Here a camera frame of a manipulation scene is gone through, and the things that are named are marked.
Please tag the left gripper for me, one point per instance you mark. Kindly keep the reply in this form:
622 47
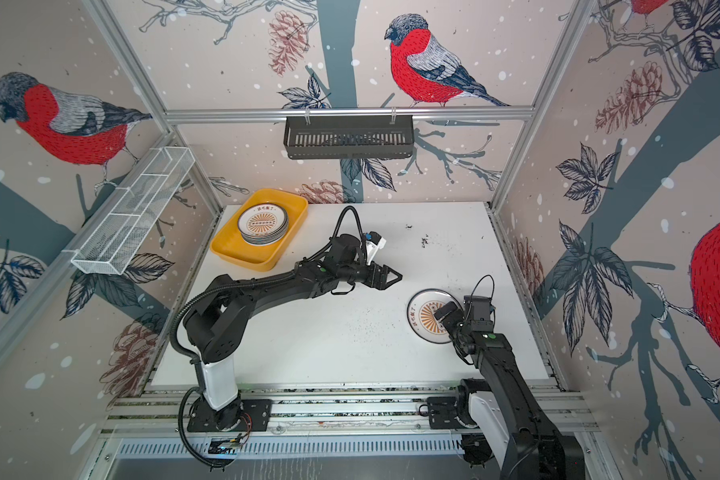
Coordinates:
381 283

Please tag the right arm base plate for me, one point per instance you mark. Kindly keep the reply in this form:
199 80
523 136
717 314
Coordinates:
448 413

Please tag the orange sunburst plate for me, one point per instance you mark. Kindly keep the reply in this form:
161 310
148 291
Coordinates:
420 313
262 220

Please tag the aluminium mounting rail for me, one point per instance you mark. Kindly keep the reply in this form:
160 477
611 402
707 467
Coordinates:
329 411

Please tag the yellow plastic bin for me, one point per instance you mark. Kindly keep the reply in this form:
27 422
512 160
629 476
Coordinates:
229 245

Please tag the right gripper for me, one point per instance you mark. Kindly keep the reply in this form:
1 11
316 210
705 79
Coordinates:
451 317

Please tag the black hanging wire basket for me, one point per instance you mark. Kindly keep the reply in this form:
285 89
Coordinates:
349 137

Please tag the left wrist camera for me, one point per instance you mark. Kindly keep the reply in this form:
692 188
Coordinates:
374 243

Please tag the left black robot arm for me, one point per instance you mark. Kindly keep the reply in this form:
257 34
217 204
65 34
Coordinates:
210 327

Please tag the white mesh wire shelf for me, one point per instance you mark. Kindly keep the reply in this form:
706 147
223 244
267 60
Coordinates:
138 205

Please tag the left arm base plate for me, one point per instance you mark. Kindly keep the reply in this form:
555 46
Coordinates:
241 415

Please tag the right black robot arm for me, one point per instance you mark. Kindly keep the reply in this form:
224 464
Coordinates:
523 439

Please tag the green rim lettered plate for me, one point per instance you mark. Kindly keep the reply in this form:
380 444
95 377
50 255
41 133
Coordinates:
264 240

